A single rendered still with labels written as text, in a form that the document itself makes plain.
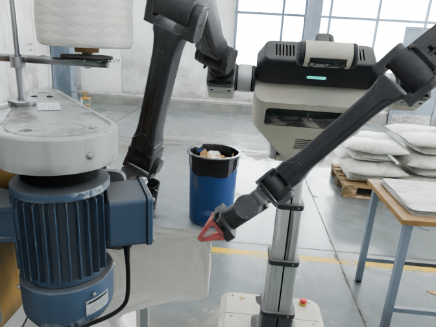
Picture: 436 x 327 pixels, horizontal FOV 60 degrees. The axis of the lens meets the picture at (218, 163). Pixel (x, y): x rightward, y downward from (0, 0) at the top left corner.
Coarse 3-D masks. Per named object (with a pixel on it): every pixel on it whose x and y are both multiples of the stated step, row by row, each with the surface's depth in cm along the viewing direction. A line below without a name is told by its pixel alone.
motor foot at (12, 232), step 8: (0, 192) 61; (8, 192) 62; (0, 200) 58; (8, 200) 59; (0, 208) 56; (8, 208) 57; (0, 216) 57; (8, 216) 57; (16, 216) 57; (0, 224) 58; (8, 224) 58; (16, 224) 57; (0, 232) 58; (8, 232) 58; (0, 240) 58; (8, 240) 58
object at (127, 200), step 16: (112, 192) 63; (128, 192) 64; (144, 192) 64; (112, 208) 60; (128, 208) 61; (144, 208) 62; (112, 224) 61; (128, 224) 62; (144, 224) 63; (112, 240) 62; (128, 240) 63; (144, 240) 64
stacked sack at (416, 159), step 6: (396, 156) 422; (402, 156) 415; (408, 156) 410; (414, 156) 408; (420, 156) 408; (426, 156) 407; (432, 156) 408; (402, 162) 408; (408, 162) 399; (414, 162) 398; (420, 162) 398; (426, 162) 398; (432, 162) 398; (420, 168) 401; (426, 168) 399; (432, 168) 398
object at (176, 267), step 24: (168, 240) 100; (192, 240) 99; (120, 264) 103; (144, 264) 102; (168, 264) 102; (192, 264) 102; (120, 288) 105; (144, 288) 105; (168, 288) 104; (192, 288) 104; (24, 312) 104; (120, 312) 104
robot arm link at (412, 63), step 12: (420, 36) 71; (432, 36) 71; (408, 48) 71; (420, 48) 71; (432, 48) 71; (396, 60) 72; (408, 60) 71; (420, 60) 71; (432, 60) 70; (396, 72) 73; (408, 72) 71; (420, 72) 70; (432, 72) 70; (408, 84) 73; (420, 84) 71
